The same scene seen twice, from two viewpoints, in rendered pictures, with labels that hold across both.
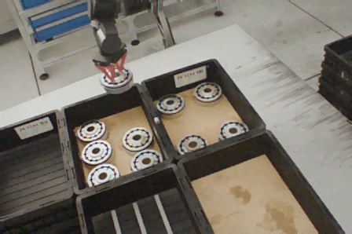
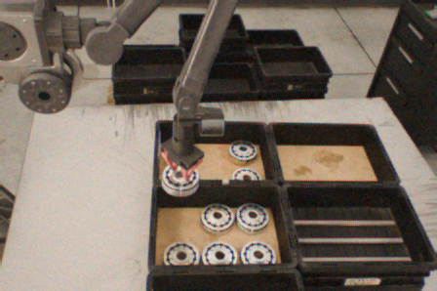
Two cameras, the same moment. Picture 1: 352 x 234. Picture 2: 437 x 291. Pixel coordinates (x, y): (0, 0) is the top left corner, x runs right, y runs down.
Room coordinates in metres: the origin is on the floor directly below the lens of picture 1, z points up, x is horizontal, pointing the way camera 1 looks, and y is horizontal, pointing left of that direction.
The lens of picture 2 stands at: (0.81, 1.02, 1.98)
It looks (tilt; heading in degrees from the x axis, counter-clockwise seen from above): 43 degrees down; 273
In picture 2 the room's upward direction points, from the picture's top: 7 degrees clockwise
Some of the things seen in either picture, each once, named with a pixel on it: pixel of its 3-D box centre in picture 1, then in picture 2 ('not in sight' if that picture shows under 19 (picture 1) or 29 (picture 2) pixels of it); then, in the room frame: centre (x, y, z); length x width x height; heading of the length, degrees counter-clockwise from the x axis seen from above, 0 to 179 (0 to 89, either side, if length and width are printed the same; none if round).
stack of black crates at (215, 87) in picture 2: not in sight; (218, 101); (0.97, -1.16, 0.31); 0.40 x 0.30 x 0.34; 16
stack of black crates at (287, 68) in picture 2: not in sight; (285, 92); (0.59, -1.27, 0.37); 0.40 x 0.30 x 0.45; 17
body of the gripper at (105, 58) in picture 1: (107, 45); (182, 144); (0.96, 0.16, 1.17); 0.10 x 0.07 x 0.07; 146
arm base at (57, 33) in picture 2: not in sight; (60, 32); (1.23, 0.17, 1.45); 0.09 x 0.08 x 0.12; 106
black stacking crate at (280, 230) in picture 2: (115, 144); (218, 235); (0.83, 0.21, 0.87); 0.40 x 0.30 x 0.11; 12
